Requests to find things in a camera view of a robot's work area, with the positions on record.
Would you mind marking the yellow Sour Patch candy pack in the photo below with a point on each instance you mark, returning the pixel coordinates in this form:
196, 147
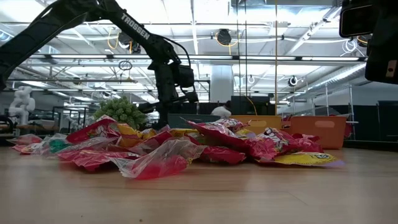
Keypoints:
127, 132
304, 159
245, 133
183, 132

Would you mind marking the teal plastic bin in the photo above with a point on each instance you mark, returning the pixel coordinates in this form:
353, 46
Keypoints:
192, 119

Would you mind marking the red gummy fish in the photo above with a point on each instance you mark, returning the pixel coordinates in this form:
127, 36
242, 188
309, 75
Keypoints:
90, 144
161, 168

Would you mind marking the orange plastic bin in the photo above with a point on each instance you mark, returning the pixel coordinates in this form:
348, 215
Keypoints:
329, 137

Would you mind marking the teal gummy fish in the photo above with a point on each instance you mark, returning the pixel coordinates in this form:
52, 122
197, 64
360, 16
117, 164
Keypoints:
57, 145

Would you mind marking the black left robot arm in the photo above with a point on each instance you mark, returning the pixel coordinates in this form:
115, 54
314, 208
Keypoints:
146, 40

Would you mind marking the potted green succulent plant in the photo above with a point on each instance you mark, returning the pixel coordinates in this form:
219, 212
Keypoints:
121, 110

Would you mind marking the person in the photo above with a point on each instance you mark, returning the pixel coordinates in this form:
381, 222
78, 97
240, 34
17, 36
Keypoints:
221, 112

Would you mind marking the white building column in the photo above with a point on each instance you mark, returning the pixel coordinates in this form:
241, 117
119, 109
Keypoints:
221, 82

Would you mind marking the black partition panel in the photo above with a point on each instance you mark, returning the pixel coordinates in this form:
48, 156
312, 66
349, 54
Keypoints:
388, 121

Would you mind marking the yellow plastic bin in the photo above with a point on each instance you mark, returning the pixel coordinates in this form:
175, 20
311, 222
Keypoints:
264, 123

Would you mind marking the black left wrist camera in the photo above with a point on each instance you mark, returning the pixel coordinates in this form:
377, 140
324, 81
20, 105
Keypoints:
186, 76

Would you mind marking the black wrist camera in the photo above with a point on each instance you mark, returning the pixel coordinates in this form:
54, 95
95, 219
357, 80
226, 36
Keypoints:
186, 76
357, 18

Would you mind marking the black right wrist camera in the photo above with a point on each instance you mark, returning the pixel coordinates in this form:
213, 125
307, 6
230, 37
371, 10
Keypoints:
357, 18

